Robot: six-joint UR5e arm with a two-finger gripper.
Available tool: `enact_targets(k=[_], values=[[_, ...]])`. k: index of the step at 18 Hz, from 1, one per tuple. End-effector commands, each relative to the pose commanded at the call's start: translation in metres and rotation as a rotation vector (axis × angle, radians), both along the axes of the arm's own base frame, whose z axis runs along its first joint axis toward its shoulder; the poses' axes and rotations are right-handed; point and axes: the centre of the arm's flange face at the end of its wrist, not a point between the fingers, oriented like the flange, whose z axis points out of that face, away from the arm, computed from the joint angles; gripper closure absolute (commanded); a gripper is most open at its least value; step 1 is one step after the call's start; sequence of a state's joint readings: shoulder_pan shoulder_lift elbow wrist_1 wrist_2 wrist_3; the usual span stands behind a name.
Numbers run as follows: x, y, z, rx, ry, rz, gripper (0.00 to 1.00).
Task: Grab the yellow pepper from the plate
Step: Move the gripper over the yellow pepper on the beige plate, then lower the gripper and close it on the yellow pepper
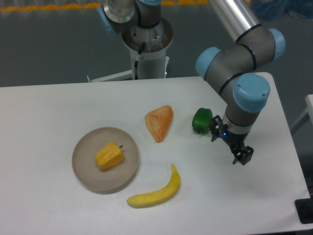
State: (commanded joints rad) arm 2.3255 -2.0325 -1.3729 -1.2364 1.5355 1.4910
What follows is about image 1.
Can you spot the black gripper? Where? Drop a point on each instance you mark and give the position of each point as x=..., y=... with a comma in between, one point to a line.
x=234, y=135

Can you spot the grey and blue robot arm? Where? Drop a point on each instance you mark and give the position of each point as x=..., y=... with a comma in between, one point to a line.
x=230, y=73

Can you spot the green toy pepper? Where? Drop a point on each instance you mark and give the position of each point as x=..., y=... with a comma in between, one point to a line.
x=201, y=120

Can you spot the yellow toy pepper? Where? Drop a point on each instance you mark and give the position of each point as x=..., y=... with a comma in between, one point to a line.
x=109, y=156

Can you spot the beige round plate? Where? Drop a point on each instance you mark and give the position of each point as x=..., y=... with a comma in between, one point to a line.
x=105, y=181

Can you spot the orange toy bread wedge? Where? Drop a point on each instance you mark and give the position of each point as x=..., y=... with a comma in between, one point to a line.
x=158, y=121

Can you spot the white furniture at right edge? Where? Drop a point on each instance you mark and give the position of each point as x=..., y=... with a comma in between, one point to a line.
x=304, y=116

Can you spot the black device at table edge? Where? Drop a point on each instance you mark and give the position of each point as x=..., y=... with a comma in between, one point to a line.
x=304, y=208

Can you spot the yellow toy banana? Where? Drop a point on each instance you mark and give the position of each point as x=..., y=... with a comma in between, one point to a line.
x=159, y=196

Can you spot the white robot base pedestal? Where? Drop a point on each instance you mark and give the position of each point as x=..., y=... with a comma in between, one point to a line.
x=147, y=49

